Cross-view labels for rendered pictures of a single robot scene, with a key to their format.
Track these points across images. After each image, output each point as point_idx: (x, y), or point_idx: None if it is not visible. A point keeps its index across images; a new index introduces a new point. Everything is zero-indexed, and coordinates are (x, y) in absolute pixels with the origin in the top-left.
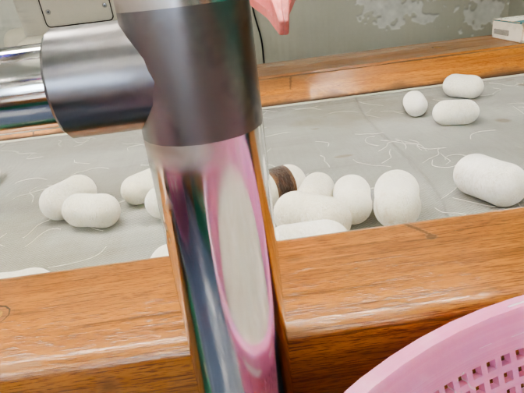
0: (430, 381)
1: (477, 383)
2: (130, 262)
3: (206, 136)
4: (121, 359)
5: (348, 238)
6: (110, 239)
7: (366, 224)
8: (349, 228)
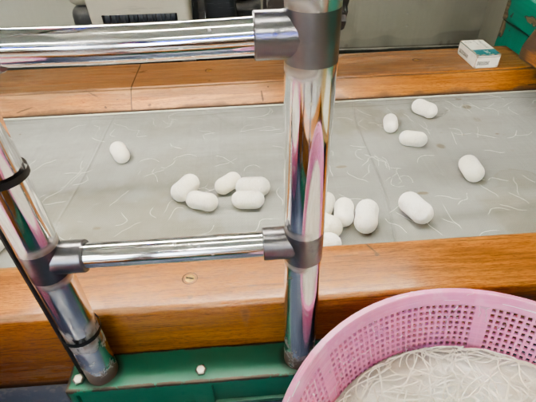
0: (364, 323)
1: (380, 323)
2: None
3: (307, 266)
4: (251, 304)
5: (340, 250)
6: (214, 220)
7: (348, 226)
8: (340, 233)
